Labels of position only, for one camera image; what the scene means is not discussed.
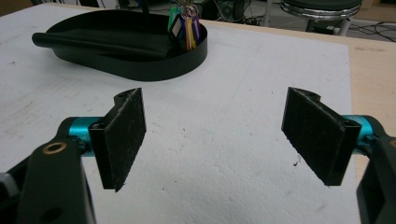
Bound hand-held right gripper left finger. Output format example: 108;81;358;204
66;87;148;192

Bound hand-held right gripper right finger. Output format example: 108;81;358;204
281;86;375;188

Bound black oval tray with hanger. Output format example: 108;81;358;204
46;0;209;83

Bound key ring with coloured tags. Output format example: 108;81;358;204
167;0;202;52

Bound white paper table cover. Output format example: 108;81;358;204
0;3;362;224

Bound black round stool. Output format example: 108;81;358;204
279;0;364;37

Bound black floor cables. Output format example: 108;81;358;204
347;19;396;44

